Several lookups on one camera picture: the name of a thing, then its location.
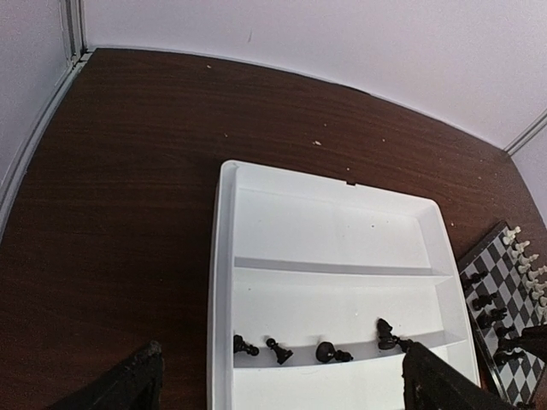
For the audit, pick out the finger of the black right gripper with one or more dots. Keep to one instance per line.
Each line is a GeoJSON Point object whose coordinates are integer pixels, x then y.
{"type": "Point", "coordinates": [532, 340]}

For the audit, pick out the white compartment tray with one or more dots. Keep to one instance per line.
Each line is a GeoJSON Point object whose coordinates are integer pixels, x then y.
{"type": "Point", "coordinates": [296, 256]}

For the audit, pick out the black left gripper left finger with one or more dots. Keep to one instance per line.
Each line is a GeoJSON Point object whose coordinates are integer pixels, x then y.
{"type": "Point", "coordinates": [134, 383]}

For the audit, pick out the white bishop far side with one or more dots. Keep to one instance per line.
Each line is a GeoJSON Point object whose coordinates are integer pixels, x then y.
{"type": "Point", "coordinates": [526, 262]}

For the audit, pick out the black pieces pile in tray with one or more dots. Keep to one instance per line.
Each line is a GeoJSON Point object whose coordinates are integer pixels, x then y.
{"type": "Point", "coordinates": [275, 353]}

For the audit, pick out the black bishop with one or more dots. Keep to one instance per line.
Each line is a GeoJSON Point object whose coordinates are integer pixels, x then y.
{"type": "Point", "coordinates": [486, 320]}

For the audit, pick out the white knight far side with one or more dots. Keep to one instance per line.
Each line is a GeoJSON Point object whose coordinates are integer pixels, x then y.
{"type": "Point", "coordinates": [519, 248]}

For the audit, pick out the black and grey chessboard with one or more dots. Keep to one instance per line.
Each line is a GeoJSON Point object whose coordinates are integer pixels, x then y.
{"type": "Point", "coordinates": [517, 381]}

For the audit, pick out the right aluminium frame post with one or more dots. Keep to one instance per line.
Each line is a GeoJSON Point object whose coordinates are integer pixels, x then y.
{"type": "Point", "coordinates": [530, 132]}

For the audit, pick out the white rook far corner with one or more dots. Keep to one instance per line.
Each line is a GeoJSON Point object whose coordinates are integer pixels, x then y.
{"type": "Point", "coordinates": [510, 235]}

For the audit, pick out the left aluminium frame post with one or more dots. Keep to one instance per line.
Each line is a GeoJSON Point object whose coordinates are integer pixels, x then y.
{"type": "Point", "coordinates": [72, 13]}

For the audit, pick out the black pawn in tray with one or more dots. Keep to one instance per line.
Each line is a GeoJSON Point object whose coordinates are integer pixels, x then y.
{"type": "Point", "coordinates": [326, 352]}

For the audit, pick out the white king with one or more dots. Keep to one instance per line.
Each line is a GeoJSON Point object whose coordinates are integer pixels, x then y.
{"type": "Point", "coordinates": [532, 277]}

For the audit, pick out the black king piece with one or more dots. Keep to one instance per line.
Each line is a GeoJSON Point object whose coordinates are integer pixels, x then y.
{"type": "Point", "coordinates": [503, 357]}

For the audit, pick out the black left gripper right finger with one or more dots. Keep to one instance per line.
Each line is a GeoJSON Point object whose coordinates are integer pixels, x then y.
{"type": "Point", "coordinates": [431, 383]}

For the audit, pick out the aluminium frame post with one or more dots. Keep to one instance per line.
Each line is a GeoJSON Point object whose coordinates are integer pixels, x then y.
{"type": "Point", "coordinates": [530, 132]}
{"type": "Point", "coordinates": [72, 13]}

